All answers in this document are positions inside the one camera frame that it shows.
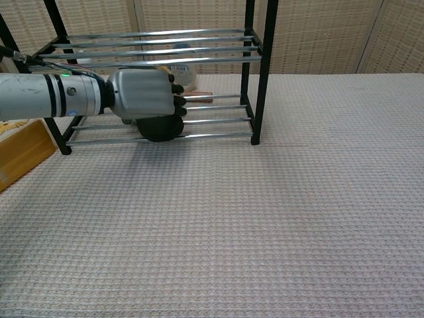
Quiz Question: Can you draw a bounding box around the black rubber slipper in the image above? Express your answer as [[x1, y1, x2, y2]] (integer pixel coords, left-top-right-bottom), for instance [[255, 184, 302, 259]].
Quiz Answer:
[[136, 115, 185, 143]]

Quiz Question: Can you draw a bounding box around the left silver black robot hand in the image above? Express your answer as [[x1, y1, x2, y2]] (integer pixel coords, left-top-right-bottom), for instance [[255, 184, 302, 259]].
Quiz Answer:
[[105, 68, 188, 125]]

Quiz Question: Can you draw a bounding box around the beige bamboo folding screen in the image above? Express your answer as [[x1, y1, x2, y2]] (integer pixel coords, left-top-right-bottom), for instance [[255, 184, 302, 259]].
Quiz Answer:
[[0, 0, 424, 77]]

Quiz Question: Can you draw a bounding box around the small white green-label bottle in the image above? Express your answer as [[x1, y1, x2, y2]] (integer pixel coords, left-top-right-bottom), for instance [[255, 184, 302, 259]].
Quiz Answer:
[[76, 48, 93, 66]]

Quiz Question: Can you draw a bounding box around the white woven tablecloth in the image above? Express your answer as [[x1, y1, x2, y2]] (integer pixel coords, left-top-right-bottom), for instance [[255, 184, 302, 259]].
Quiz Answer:
[[0, 73, 424, 318]]

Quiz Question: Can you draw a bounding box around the clear bottle with blue cap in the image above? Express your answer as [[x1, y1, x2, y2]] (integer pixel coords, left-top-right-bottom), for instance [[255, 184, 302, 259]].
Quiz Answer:
[[167, 42, 197, 90]]

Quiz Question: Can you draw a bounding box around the wooden rolling stick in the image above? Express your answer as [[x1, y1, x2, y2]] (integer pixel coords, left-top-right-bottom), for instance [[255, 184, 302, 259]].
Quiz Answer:
[[184, 91, 213, 103]]

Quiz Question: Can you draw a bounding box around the left wrist wire bundle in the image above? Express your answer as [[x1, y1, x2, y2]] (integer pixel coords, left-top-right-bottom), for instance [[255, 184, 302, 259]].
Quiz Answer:
[[0, 42, 110, 80]]

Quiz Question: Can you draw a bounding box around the black metal shoe rack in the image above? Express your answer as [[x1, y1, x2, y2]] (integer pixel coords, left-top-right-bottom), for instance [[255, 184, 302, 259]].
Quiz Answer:
[[0, 0, 279, 156]]

